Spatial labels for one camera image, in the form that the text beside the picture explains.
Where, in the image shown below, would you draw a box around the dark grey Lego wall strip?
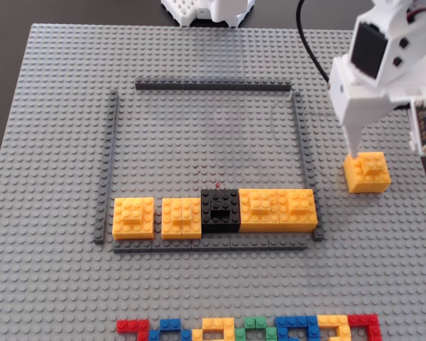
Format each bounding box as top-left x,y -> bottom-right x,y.
93,90 -> 120,245
290,90 -> 324,243
111,237 -> 310,254
134,77 -> 293,92

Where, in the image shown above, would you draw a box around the yellow Lego brick letter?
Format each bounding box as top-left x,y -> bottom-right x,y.
191,317 -> 236,341
317,315 -> 352,341

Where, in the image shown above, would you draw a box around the red and black servo wires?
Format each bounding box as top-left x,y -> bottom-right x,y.
405,5 -> 426,102

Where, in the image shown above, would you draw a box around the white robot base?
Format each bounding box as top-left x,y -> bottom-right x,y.
161,0 -> 256,28

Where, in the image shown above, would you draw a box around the grey Lego baseplate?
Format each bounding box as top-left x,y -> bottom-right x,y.
0,23 -> 426,341

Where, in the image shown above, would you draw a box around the yellow Lego cube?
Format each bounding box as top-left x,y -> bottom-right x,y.
343,151 -> 392,195
160,197 -> 203,241
238,188 -> 280,234
276,188 -> 320,234
111,197 -> 156,242

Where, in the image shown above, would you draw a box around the blue Lego brick letter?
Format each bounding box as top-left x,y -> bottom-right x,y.
149,318 -> 193,341
275,315 -> 320,341

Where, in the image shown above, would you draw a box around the green Lego brick letter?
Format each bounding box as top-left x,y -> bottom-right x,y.
234,315 -> 278,341

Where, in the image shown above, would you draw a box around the red Lego brick letter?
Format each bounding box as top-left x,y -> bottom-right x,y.
347,313 -> 383,341
116,319 -> 151,341

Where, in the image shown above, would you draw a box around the black Lego cube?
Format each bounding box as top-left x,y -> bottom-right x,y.
200,189 -> 241,234

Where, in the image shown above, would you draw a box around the black cable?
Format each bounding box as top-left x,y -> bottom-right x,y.
295,0 -> 332,90

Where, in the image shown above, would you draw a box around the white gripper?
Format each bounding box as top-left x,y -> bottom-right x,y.
328,55 -> 413,159

